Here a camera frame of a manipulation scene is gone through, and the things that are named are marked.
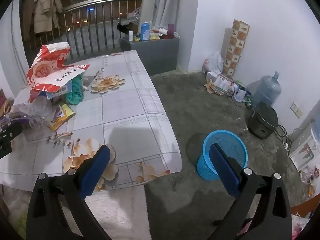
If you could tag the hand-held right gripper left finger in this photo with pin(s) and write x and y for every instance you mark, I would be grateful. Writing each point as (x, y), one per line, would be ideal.
(97, 170)

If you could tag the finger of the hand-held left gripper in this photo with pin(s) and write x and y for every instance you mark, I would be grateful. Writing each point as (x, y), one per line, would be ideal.
(10, 133)

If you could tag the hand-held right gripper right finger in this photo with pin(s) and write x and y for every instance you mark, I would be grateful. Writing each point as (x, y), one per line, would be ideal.
(223, 167)

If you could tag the blue plastic wastebasket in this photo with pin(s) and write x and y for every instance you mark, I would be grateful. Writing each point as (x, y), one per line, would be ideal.
(207, 165)

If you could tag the purple packet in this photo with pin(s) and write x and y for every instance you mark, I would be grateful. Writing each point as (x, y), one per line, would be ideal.
(12, 120)

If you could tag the red pink bag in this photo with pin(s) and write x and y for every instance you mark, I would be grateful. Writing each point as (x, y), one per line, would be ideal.
(3, 103)

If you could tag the crumpled clear plastic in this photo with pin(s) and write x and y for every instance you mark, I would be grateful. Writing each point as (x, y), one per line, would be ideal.
(40, 110)

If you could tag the yellow snack packet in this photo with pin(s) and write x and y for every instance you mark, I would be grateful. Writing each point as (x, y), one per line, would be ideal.
(61, 116)

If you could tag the light blue carton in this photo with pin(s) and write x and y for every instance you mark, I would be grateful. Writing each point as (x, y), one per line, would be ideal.
(56, 93)

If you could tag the dark rice cooker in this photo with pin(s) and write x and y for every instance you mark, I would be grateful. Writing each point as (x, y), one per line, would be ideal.
(262, 120)

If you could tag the red white paper bag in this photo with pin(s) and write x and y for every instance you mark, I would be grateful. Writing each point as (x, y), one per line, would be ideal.
(47, 67)

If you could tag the teal mesh cloth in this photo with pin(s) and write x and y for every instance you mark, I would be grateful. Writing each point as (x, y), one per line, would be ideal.
(75, 92)

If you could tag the floral pattern table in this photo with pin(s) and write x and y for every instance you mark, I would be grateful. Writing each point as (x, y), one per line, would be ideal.
(130, 100)

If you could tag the white appliance box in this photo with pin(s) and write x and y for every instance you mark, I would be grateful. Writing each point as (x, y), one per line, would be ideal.
(302, 152)

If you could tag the pile of bags and papers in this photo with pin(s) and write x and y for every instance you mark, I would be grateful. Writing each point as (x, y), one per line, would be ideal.
(220, 81)

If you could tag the blue water jug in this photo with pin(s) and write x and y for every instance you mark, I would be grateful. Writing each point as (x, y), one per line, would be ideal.
(266, 90)

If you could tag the white plastic bag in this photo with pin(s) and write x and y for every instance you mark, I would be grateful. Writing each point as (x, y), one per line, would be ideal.
(213, 62)

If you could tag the tall patterned box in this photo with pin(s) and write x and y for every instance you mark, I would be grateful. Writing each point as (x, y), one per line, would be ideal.
(236, 47)

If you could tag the grey cabinet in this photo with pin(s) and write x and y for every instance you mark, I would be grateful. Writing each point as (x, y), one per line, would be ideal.
(155, 55)

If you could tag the beige padded coat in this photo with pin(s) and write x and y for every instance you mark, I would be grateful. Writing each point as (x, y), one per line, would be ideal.
(46, 10)

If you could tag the small white bottle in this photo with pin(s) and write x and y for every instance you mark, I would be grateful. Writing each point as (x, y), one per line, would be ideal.
(131, 36)

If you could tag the black bag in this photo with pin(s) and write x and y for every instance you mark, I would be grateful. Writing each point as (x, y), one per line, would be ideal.
(122, 27)

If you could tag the blue detergent bottle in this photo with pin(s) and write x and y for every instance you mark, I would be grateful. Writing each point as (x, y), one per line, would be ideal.
(145, 32)

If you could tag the white roll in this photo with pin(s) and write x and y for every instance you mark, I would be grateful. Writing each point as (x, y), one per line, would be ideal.
(163, 31)

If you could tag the metal balcony railing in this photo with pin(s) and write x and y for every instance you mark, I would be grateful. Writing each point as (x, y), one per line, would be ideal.
(87, 5)

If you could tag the crumpled translucent plastic bag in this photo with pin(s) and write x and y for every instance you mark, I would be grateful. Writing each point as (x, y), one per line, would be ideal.
(133, 15)

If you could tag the grey curtain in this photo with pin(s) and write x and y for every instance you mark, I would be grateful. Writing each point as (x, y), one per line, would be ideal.
(167, 2)

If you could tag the wall socket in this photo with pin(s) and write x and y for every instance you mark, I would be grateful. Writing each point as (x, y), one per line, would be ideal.
(296, 110)

